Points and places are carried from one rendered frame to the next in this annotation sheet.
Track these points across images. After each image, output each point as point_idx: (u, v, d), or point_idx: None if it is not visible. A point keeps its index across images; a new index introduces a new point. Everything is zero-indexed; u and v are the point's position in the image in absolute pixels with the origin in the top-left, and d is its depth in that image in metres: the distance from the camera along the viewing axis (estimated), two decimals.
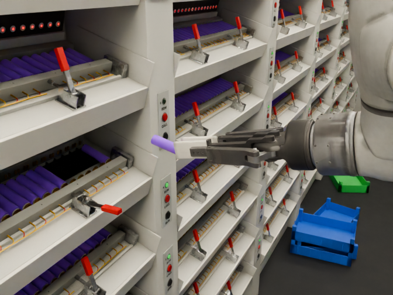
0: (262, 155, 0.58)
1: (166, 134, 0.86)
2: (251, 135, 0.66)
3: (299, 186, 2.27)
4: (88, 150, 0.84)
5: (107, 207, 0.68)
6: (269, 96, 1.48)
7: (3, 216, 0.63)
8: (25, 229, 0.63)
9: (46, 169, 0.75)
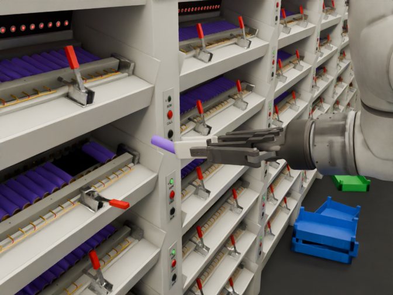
0: (262, 155, 0.58)
1: (172, 131, 0.88)
2: (251, 135, 0.66)
3: (300, 184, 2.29)
4: (95, 147, 0.86)
5: (116, 202, 0.69)
6: (271, 95, 1.49)
7: (14, 211, 0.64)
8: (35, 223, 0.65)
9: (55, 165, 0.76)
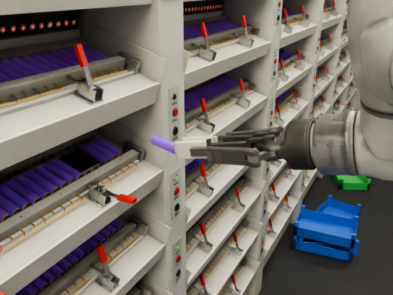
0: (262, 154, 0.58)
1: (177, 128, 0.89)
2: (251, 135, 0.66)
3: (302, 183, 2.31)
4: (102, 144, 0.87)
5: (123, 196, 0.71)
6: (272, 94, 1.51)
7: (25, 205, 0.66)
8: (45, 216, 0.66)
9: (63, 161, 0.78)
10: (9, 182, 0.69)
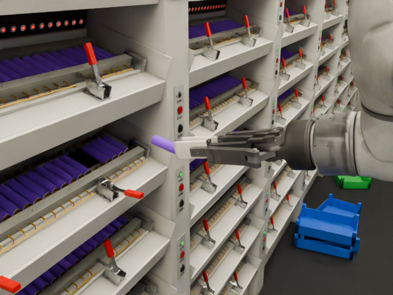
0: (262, 155, 0.58)
1: (182, 125, 0.91)
2: (251, 135, 0.66)
3: (302, 181, 2.32)
4: (108, 141, 0.89)
5: (130, 192, 0.73)
6: (274, 93, 1.53)
7: (35, 199, 0.68)
8: (55, 211, 0.68)
9: (71, 157, 0.80)
10: (19, 178, 0.71)
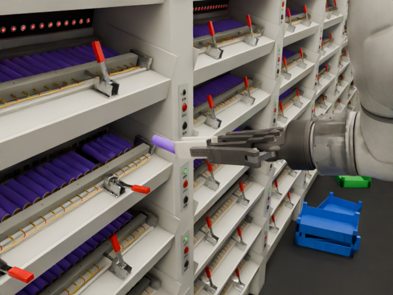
0: (262, 155, 0.58)
1: (186, 123, 0.93)
2: (251, 135, 0.66)
3: (303, 180, 2.34)
4: (114, 138, 0.91)
5: (137, 187, 0.74)
6: (276, 92, 1.54)
7: (44, 194, 0.69)
8: (64, 205, 0.70)
9: (78, 154, 0.81)
10: (28, 173, 0.72)
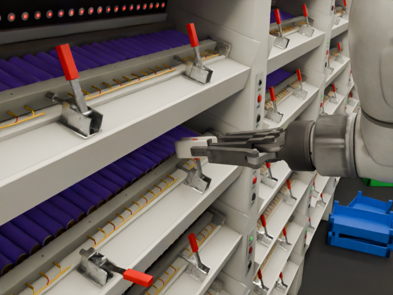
0: None
1: (259, 115, 0.87)
2: None
3: (334, 178, 2.29)
4: (178, 127, 0.86)
5: None
6: (323, 86, 1.49)
7: (125, 185, 0.64)
8: (154, 202, 0.64)
9: (148, 143, 0.77)
10: None
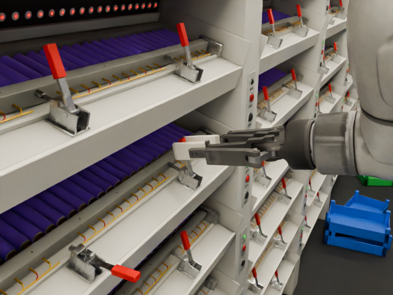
0: None
1: (252, 114, 0.88)
2: None
3: (331, 178, 2.29)
4: (171, 126, 0.86)
5: None
6: (317, 85, 1.50)
7: (116, 182, 0.65)
8: (144, 199, 0.65)
9: (140, 142, 0.77)
10: None
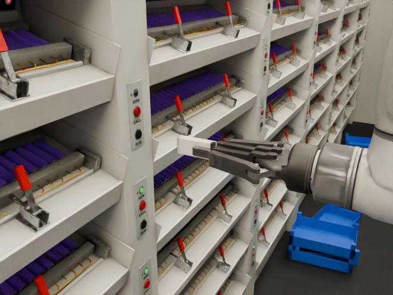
0: None
1: (140, 131, 0.74)
2: None
3: None
4: (41, 146, 0.72)
5: (19, 181, 0.57)
6: (263, 92, 1.36)
7: None
8: None
9: None
10: None
